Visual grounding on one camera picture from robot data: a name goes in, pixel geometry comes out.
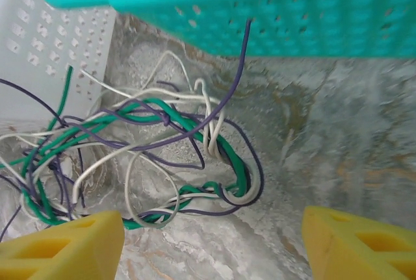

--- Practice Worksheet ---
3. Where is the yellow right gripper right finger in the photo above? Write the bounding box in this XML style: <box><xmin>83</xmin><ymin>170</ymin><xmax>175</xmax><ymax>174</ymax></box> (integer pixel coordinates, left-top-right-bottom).
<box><xmin>301</xmin><ymin>205</ymin><xmax>416</xmax><ymax>280</ymax></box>

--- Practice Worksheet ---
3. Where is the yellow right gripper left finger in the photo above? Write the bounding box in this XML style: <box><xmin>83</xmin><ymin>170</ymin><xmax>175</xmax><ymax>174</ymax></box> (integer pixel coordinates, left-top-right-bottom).
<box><xmin>0</xmin><ymin>210</ymin><xmax>125</xmax><ymax>280</ymax></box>

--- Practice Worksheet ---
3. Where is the purple cable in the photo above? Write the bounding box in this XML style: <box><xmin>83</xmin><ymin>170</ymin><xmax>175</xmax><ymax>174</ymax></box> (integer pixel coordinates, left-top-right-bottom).
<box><xmin>64</xmin><ymin>19</ymin><xmax>253</xmax><ymax>151</ymax></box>
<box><xmin>0</xmin><ymin>78</ymin><xmax>264</xmax><ymax>242</ymax></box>

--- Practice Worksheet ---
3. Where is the white perforated plastic basket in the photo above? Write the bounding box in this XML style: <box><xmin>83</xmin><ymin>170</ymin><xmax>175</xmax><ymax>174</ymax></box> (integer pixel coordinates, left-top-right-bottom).
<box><xmin>0</xmin><ymin>0</ymin><xmax>118</xmax><ymax>122</ymax></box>

